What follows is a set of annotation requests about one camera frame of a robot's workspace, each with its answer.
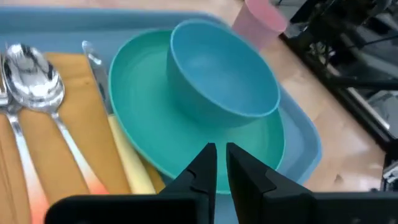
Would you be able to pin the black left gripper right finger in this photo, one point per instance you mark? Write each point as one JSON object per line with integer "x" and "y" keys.
{"x": 248, "y": 180}

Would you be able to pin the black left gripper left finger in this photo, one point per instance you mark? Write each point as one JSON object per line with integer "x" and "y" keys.
{"x": 202, "y": 177}

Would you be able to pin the blue plastic tray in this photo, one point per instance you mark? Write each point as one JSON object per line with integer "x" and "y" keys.
{"x": 298, "y": 137}

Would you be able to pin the teal plastic plate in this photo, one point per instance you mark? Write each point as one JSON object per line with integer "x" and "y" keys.
{"x": 146, "y": 109}

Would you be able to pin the blue plastic bowl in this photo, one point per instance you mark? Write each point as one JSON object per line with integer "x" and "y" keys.
{"x": 224, "y": 74}

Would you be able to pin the yellow cloth napkin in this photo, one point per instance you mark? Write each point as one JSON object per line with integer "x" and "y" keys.
{"x": 84, "y": 118}

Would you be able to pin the pink ribbed cup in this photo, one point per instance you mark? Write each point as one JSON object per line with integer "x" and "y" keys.
{"x": 258, "y": 21}

